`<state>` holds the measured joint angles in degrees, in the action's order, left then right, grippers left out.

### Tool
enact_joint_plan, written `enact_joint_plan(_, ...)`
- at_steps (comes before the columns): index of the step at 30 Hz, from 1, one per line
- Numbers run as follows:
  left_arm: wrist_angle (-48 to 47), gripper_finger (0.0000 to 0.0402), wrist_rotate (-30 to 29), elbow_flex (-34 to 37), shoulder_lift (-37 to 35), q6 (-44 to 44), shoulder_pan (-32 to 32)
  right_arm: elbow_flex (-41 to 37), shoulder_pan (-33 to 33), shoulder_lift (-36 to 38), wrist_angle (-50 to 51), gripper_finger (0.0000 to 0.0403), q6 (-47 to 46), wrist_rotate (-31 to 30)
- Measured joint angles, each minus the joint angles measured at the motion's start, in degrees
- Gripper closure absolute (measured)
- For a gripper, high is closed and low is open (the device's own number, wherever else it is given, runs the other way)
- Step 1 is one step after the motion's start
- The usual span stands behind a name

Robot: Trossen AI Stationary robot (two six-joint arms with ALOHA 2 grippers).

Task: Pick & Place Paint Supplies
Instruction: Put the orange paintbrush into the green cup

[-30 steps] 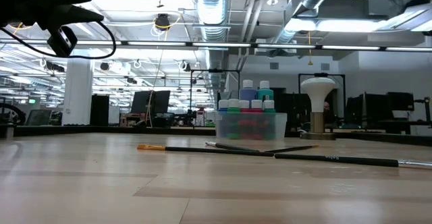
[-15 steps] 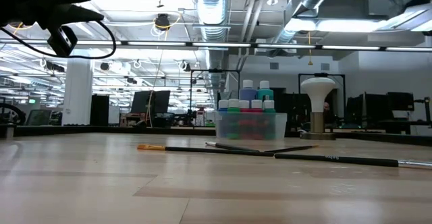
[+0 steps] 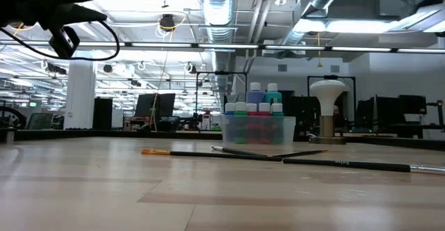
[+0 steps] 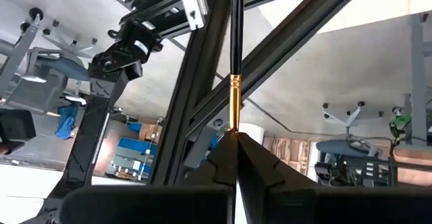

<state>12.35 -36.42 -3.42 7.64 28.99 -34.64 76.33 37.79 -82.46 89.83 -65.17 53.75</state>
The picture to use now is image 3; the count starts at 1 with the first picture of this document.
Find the clear plastic container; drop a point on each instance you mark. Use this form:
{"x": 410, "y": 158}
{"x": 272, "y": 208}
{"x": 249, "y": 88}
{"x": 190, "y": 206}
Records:
{"x": 259, "y": 133}

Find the large teal paint bottle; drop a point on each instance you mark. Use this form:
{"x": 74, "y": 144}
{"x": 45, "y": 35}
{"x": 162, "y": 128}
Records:
{"x": 273, "y": 97}

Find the thin paintbrush silver ferrule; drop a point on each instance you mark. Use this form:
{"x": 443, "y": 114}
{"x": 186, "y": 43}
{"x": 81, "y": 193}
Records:
{"x": 240, "y": 151}

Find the lettered paintbrush long silver ferrule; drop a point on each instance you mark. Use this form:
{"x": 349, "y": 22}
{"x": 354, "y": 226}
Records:
{"x": 347, "y": 164}

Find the black monitor back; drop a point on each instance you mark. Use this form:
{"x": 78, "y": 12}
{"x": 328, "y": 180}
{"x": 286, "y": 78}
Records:
{"x": 167, "y": 105}
{"x": 144, "y": 105}

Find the black overhead camera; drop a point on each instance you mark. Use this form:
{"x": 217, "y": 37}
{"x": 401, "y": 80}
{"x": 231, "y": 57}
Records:
{"x": 167, "y": 22}

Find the black cabinet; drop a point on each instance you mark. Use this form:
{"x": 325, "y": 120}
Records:
{"x": 102, "y": 114}

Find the small blue paint bottle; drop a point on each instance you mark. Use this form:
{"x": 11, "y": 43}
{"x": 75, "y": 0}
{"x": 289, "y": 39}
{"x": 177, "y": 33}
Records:
{"x": 229, "y": 107}

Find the person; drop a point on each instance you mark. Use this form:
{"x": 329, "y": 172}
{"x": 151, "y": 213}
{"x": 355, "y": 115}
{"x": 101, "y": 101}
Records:
{"x": 336, "y": 112}

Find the small emerald green paint bottle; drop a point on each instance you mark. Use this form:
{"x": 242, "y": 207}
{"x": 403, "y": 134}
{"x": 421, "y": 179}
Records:
{"x": 277, "y": 108}

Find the paintbrush flat orange bristles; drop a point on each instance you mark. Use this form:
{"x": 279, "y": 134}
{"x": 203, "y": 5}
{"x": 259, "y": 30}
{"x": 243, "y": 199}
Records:
{"x": 226, "y": 156}

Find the large purple paint bottle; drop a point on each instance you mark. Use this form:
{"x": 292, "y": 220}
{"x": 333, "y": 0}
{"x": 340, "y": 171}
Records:
{"x": 255, "y": 97}

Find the black background monitor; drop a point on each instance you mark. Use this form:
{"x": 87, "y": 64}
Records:
{"x": 382, "y": 111}
{"x": 413, "y": 104}

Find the black background station frame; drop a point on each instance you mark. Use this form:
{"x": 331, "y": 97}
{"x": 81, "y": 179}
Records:
{"x": 222, "y": 73}
{"x": 332, "y": 77}

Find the small light green paint bottle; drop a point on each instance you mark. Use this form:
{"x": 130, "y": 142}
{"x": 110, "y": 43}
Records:
{"x": 240, "y": 106}

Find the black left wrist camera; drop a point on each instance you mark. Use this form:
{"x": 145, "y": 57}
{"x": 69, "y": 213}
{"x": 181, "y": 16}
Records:
{"x": 64, "y": 43}

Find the small dark red paint bottle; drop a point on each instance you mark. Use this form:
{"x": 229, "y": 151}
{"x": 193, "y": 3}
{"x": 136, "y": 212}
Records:
{"x": 264, "y": 107}

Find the thin paintbrush brown bristles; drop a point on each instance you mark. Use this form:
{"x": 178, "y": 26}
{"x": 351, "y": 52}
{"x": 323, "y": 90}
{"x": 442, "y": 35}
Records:
{"x": 299, "y": 153}

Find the white building column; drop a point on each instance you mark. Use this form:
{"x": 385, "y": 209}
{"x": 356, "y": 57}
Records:
{"x": 80, "y": 92}

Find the black aluminium table frame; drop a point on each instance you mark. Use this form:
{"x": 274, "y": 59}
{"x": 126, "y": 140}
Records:
{"x": 104, "y": 134}

